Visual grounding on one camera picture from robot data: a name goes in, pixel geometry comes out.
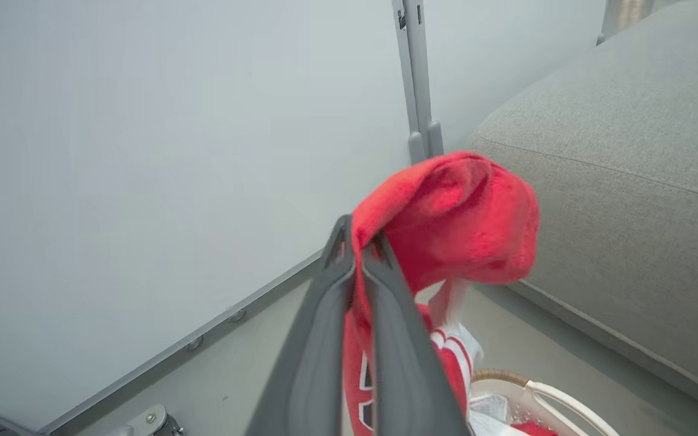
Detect grey partition bottom rail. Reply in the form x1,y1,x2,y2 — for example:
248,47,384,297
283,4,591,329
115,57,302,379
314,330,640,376
39,251,325,435

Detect grey fabric sofa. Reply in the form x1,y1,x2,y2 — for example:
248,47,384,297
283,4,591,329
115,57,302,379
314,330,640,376
467,0,698,421

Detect shiny metal post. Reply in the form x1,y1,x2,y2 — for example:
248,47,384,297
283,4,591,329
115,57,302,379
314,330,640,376
596,0,656,47

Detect red white-trimmed sports garment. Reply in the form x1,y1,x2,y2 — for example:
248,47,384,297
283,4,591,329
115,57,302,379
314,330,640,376
342,151,559,436

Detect grey partition corner post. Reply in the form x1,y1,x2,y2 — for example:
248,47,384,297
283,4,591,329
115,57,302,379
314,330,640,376
391,0,445,165

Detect grey partition foot bar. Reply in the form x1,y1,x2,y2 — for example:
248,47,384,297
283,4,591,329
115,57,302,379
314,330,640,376
105,405,171,436

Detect white cloth in basket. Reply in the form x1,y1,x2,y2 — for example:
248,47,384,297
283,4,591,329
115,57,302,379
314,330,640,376
469,394,534,436

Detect black caster wheel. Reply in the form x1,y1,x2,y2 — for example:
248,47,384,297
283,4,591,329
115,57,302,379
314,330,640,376
158,413,185,436

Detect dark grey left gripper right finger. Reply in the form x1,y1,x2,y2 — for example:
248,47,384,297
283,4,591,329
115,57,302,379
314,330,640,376
361,233,471,436

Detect white laundry basket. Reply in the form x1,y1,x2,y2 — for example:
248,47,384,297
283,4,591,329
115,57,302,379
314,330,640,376
469,368,620,436

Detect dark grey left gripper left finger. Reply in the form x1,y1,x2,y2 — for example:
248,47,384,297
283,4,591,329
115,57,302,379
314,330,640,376
246,215,356,436

